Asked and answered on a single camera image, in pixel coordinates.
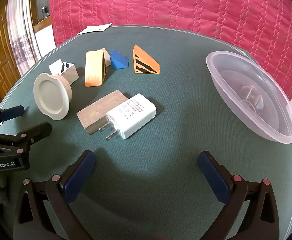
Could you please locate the pink quilted blanket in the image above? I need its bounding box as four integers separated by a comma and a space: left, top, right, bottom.
47, 0, 292, 101

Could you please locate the yellow wooden wedge block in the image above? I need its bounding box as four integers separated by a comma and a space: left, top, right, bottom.
84, 50, 108, 88

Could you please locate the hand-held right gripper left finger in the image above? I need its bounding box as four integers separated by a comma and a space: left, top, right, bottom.
13, 150, 96, 240

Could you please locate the white paper sheet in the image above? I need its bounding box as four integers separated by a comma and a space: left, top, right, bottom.
77, 23, 113, 35

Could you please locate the white patterned curtain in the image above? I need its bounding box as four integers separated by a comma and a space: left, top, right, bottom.
7, 0, 43, 68

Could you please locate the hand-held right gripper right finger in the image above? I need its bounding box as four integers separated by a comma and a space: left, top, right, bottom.
198, 151, 281, 240

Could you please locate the white plug charger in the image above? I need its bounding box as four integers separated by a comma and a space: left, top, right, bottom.
99, 93, 157, 141

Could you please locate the wooden window frame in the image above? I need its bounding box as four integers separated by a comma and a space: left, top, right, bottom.
30, 0, 54, 33

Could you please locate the blue wedge block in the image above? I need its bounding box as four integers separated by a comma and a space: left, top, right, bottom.
110, 49, 129, 70

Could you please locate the green table cloth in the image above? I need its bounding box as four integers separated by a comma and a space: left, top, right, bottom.
0, 24, 292, 240

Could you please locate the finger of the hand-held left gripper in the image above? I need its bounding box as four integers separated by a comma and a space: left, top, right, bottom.
0, 121, 53, 155
0, 105, 25, 133

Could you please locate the cream round lid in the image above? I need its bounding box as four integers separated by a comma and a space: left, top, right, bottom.
33, 72, 73, 121

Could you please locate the orange black-striped wedge block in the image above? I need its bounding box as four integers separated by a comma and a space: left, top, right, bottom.
133, 44, 160, 75

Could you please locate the white black-striped wedge block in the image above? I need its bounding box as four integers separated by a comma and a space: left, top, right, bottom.
60, 62, 80, 85

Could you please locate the clear plastic bowl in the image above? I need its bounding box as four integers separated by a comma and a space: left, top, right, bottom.
206, 51, 292, 144

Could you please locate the rectangular wooden block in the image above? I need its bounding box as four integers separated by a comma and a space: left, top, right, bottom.
77, 90, 129, 136

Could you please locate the grey wedge block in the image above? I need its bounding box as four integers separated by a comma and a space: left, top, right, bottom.
103, 48, 112, 67

